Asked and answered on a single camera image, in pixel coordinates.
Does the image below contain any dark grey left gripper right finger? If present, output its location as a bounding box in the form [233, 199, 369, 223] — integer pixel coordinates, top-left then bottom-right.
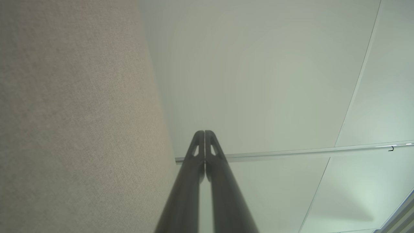
[205, 130, 259, 233]

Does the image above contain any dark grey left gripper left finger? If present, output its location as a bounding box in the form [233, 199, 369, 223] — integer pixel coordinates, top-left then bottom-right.
[155, 130, 205, 233]

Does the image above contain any silver metal wall rail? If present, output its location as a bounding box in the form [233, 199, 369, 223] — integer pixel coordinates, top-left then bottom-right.
[175, 141, 414, 164]

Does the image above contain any grey aluminium frame profile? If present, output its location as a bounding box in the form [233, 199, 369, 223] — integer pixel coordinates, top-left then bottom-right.
[372, 188, 414, 233]

